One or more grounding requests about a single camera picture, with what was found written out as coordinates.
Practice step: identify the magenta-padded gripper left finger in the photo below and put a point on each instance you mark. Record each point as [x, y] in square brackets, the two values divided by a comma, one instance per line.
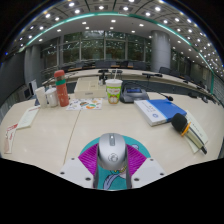
[87, 159]

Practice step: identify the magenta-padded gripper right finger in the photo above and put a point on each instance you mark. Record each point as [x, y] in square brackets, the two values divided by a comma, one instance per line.
[136, 160]

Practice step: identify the silver computer mouse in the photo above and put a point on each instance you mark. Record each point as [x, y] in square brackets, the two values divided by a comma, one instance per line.
[112, 151]

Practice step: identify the round teal printed mouse pad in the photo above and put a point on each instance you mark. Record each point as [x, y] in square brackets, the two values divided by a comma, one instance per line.
[110, 181]

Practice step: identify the blue and white book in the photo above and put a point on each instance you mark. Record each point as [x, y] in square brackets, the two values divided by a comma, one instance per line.
[160, 111]

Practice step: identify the colourful sticker sheet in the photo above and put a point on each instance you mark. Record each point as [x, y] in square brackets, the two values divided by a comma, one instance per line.
[85, 104]

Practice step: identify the black microphone with yellow band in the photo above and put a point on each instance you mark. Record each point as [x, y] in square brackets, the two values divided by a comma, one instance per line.
[180, 123]

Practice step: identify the dark conference console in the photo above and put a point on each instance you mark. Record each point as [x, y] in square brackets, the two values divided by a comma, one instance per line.
[133, 95]

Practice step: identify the white notebook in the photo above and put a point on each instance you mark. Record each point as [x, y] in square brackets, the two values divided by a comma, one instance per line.
[198, 128]

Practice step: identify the beige cardboard box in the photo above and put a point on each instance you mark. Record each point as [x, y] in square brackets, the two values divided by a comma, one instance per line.
[89, 88]

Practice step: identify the white lidded mug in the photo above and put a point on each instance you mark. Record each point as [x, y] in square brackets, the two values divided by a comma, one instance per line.
[52, 97]

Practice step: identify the white paper booklet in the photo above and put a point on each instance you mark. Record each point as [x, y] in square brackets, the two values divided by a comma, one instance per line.
[28, 117]

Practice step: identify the green printed paper cup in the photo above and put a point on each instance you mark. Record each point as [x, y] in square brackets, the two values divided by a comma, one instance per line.
[114, 91]

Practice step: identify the red bottle with green band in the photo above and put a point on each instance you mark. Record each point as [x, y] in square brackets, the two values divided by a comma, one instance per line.
[62, 90]

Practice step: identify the tall white cup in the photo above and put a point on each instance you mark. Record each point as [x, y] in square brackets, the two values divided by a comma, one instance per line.
[40, 96]

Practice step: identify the red white fan-print magazine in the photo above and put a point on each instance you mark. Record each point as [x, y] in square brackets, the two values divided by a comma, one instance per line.
[10, 138]

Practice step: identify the dark office chairs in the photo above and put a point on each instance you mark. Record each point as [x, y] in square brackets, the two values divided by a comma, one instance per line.
[165, 70]

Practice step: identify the ceiling lights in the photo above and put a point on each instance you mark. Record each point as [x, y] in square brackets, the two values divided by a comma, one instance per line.
[101, 7]

